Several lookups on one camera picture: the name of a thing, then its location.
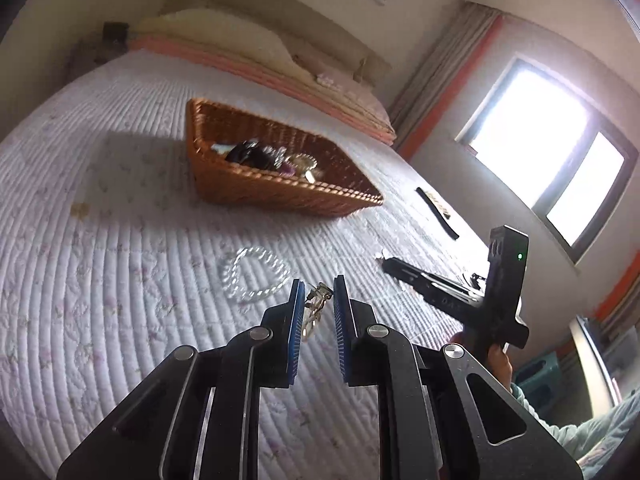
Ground white quilted bedspread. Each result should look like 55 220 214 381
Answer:
0 50 566 480

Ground cream floral pillow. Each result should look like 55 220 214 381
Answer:
136 8 294 78

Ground white desk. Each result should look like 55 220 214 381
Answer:
570 315 622 407

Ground pearl bead bracelet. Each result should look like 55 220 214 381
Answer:
220 246 293 305

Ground window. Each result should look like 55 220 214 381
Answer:
455 56 639 263

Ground cream spiral hair tie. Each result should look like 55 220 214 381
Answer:
287 154 319 174

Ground person's right hand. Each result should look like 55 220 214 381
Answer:
487 345 515 393

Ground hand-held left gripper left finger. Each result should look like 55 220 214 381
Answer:
56 279 306 480

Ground folded salmon blanket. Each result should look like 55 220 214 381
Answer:
129 34 397 147

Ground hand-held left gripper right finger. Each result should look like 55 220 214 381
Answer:
332 275 583 480

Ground beige padded headboard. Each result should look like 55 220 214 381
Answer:
160 0 393 83

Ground green plastic stool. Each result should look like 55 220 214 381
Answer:
515 352 563 401

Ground pink pillow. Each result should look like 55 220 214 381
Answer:
316 71 392 128

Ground brown wicker basket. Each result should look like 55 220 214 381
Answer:
185 98 385 218

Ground folded yellow and pink blankets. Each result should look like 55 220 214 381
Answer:
132 22 393 137

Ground striped curtain with orange trim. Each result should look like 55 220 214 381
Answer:
387 2 503 158

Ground dark purple hair accessory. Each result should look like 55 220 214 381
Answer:
225 139 273 168

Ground small metal chain bracelet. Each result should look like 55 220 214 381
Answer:
301 282 333 343

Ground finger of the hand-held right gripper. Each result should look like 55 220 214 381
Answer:
381 256 473 293

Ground person's right forearm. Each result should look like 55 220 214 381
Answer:
510 382 640 467

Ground bedside table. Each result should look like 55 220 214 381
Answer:
70 20 132 67

